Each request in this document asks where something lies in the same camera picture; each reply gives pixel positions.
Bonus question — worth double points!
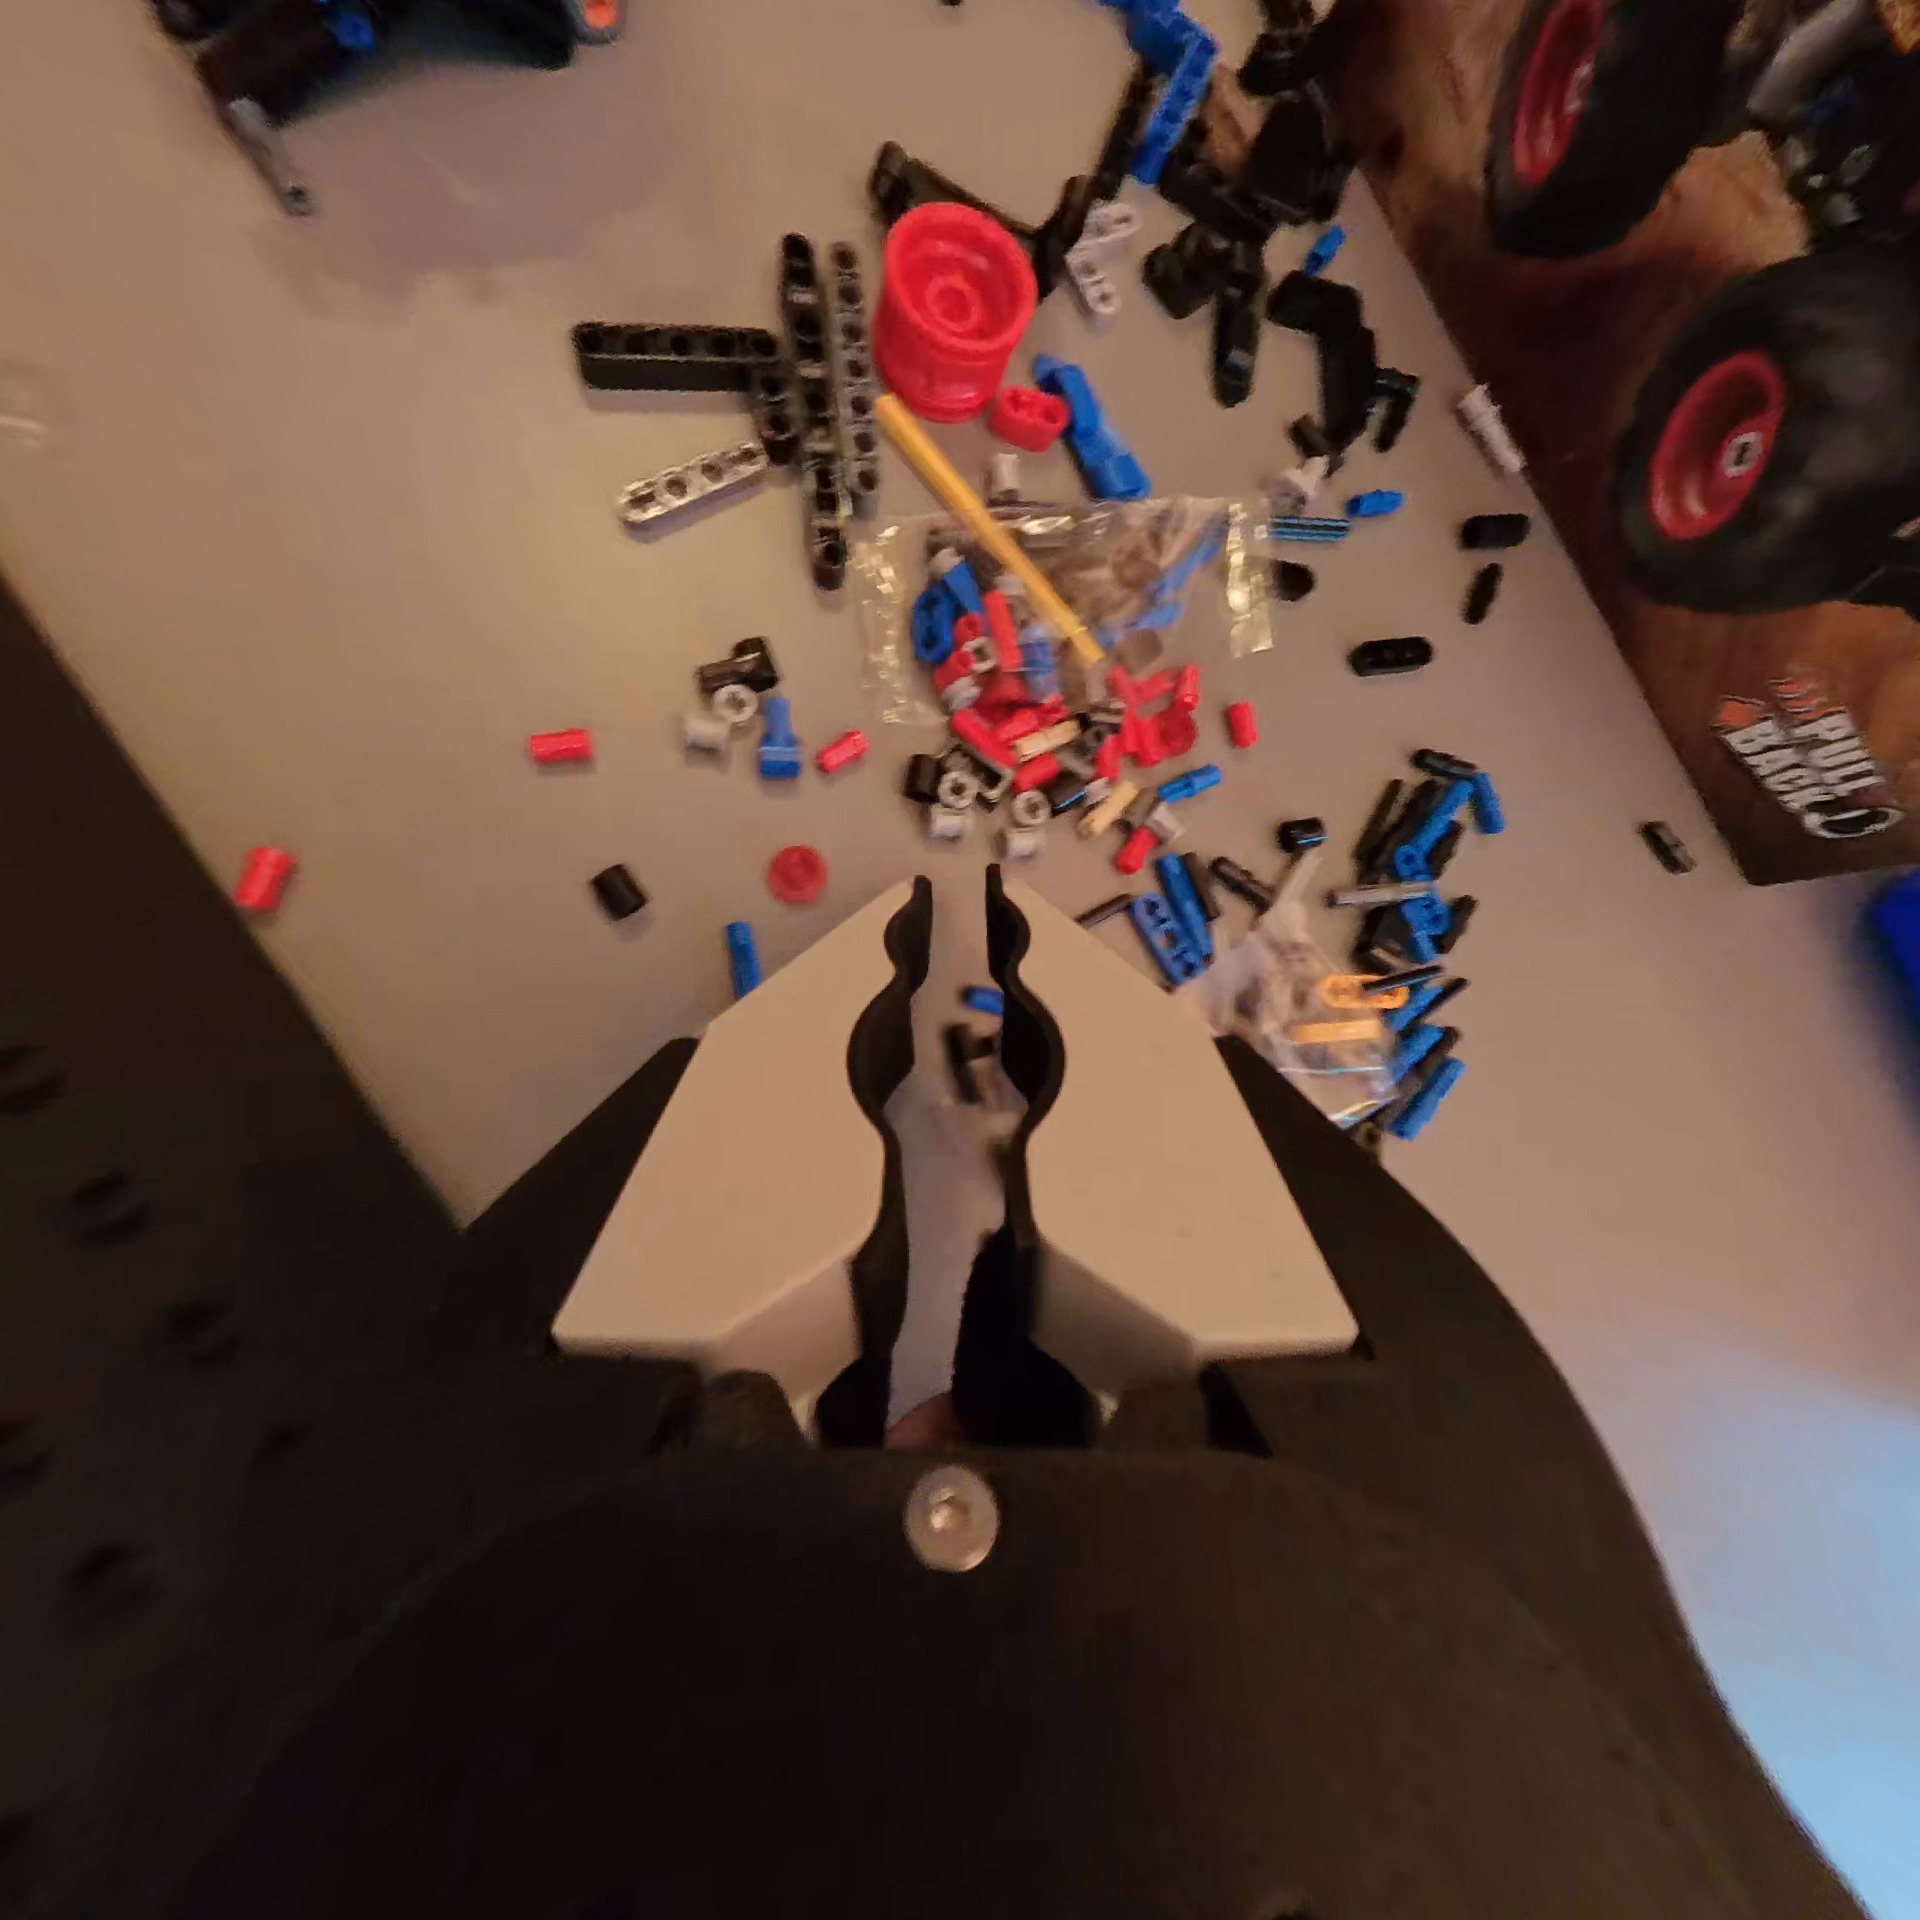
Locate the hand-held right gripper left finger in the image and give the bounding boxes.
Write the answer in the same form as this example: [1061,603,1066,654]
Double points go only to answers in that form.
[553,873,938,1444]

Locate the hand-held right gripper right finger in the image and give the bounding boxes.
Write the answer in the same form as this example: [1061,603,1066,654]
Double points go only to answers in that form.
[985,859,1363,1429]

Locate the black grey motor assembly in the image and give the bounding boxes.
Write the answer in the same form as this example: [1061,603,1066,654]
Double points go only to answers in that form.
[150,0,624,222]

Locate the grey desk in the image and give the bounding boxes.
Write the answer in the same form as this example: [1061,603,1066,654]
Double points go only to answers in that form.
[0,0,1920,1920]

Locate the clear plastic parts bag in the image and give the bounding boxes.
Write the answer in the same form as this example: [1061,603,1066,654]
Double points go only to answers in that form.
[850,495,1278,749]
[1199,921,1412,1117]

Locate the pile of small connector pins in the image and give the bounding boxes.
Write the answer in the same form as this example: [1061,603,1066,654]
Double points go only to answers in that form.
[1081,747,1506,1140]

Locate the scattered red blue pins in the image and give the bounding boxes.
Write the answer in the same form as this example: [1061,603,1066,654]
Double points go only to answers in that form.
[524,637,1262,901]

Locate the black dotted mat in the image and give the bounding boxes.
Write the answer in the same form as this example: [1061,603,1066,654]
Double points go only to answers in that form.
[0,578,471,1920]

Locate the yellow long axle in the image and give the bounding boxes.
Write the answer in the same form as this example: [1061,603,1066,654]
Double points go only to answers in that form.
[873,392,1107,667]

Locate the black straight beam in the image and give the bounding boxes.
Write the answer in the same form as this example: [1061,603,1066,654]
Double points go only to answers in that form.
[822,241,887,518]
[780,230,850,591]

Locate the black angled connector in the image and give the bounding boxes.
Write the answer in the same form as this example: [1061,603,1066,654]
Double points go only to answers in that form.
[1145,216,1273,404]
[1266,265,1422,451]

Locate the toy truck box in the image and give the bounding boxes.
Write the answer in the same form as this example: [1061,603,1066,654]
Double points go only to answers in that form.
[1316,0,1920,886]

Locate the red wheel rim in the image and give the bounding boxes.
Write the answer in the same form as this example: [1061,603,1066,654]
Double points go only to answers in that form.
[868,200,1040,426]

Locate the light grey angle connector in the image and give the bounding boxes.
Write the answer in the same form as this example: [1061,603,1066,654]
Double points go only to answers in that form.
[1066,200,1145,321]

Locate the black sloped panel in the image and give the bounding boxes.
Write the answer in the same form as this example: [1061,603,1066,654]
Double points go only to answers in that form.
[864,144,1048,245]

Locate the heap of black beams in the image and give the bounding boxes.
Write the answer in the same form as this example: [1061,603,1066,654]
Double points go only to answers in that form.
[1153,0,1358,225]

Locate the blue angle beam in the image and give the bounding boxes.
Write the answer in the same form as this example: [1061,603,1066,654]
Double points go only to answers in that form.
[1103,0,1221,190]

